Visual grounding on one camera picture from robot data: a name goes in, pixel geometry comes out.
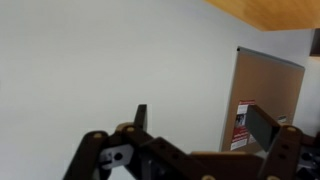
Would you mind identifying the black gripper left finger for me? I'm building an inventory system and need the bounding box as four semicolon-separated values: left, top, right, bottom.
63;104;207;180

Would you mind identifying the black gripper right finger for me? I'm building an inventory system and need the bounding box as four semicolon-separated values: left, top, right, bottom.
245;105;320;180

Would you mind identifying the red and white poster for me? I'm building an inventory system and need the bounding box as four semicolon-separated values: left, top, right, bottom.
230;100;256;151

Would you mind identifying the cork notice board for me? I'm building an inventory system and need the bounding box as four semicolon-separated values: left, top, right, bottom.
221;47;305;153

